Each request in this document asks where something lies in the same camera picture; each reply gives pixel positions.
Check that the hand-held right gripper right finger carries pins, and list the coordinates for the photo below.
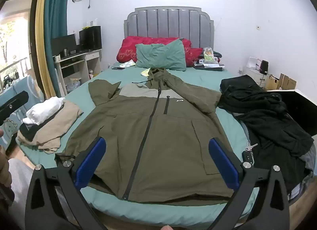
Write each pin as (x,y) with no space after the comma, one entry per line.
(224,163)

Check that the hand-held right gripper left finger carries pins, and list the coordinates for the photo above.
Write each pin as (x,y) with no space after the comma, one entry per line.
(90,163)

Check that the olive green jacket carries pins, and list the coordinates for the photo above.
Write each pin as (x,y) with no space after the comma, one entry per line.
(173,133)

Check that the pile of black clothes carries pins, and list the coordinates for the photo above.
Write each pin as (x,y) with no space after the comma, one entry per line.
(267,126)

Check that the person's left hand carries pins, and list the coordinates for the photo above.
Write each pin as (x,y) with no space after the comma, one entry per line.
(5,168)

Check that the blue dinosaur printed cloth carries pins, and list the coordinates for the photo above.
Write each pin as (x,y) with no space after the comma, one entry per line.
(13,128)

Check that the black car key fob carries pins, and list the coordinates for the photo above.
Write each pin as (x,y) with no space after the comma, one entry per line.
(247,157)

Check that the white shirt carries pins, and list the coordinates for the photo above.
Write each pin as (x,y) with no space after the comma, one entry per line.
(42,111)

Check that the silver keys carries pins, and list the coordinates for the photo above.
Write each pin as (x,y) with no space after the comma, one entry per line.
(252,147)

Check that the black folded garment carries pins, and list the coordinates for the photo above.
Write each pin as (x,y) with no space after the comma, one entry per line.
(31,133)

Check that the beige pants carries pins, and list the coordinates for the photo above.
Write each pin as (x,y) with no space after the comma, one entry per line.
(58,126)

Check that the white mug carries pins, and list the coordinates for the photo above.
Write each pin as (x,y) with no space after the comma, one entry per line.
(57,58)

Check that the person's grey clothing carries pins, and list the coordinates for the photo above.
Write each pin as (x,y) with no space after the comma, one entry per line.
(21,188)

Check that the black monitor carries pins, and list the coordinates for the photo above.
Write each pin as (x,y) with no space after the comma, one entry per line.
(63,44)

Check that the white nightstand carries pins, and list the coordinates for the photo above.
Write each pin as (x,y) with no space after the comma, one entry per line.
(253,75)

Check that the small cardboard box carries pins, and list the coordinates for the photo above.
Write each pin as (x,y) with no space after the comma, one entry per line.
(272,83)

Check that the light wooden desk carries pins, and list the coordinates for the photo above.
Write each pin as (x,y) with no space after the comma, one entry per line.
(94,55)

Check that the black panel with white edge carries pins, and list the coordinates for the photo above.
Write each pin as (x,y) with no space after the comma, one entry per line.
(302,106)

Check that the stack of books and papers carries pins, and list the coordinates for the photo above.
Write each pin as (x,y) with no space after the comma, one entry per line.
(209,66)

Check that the black phone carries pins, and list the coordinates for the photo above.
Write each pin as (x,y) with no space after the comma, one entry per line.
(118,68)

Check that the large cardboard box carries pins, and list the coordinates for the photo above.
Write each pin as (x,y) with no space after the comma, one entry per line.
(288,82)

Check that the white box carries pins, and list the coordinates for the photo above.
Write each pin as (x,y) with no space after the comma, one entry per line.
(252,63)

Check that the black speaker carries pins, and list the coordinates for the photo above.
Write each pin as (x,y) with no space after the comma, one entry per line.
(264,67)

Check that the black computer tower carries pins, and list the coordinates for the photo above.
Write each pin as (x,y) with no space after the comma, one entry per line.
(91,36)

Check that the teal curtain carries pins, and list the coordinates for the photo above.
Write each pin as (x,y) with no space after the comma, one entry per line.
(55,9)

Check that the yellow packet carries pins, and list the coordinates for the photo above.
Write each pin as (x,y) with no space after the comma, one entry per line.
(145,72)

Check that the white printed paper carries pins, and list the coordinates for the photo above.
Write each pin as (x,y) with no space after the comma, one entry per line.
(128,63)

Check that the green snack bag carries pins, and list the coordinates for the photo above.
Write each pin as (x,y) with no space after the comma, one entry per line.
(208,54)

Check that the green pillow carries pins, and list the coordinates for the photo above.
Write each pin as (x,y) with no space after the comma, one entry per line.
(161,56)

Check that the yellow wooden door frame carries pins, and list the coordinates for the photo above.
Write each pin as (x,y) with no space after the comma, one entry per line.
(40,34)

